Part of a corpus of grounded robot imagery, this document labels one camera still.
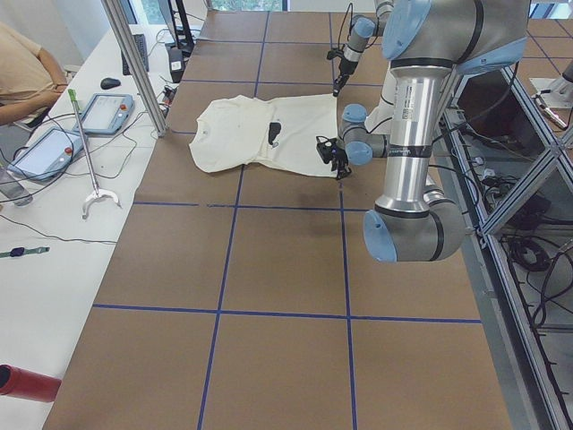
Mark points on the far teach pendant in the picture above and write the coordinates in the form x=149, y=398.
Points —
x=105, y=114

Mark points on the clear water bottle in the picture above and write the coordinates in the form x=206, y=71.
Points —
x=13, y=190

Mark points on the black box with label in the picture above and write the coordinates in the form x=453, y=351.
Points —
x=176, y=64

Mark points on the near teach pendant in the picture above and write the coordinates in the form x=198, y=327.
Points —
x=48, y=156

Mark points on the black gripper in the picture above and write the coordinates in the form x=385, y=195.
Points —
x=346, y=67
x=338, y=160

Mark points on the grabber stick tool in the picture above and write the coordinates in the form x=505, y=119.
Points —
x=98, y=194

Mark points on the aluminium frame post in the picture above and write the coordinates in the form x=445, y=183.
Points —
x=125, y=40

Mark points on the green strap wristwatch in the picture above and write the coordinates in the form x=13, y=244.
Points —
x=21, y=251

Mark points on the teach pendant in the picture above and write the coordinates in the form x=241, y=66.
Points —
x=48, y=156
x=105, y=114

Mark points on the person in beige shirt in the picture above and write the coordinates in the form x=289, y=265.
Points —
x=31, y=79

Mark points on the red bottle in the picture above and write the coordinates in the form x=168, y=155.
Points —
x=24, y=384

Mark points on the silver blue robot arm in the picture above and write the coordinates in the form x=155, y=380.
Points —
x=360, y=30
x=425, y=43

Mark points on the black computer mouse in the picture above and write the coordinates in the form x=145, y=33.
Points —
x=109, y=83

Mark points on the cream long-sleeve cat shirt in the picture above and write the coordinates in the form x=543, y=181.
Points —
x=279, y=133

